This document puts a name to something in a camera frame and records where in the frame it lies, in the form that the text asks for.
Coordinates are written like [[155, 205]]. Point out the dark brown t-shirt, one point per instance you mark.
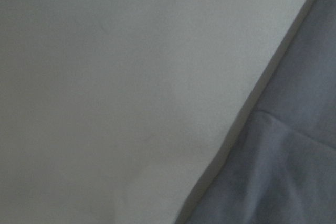
[[281, 168]]

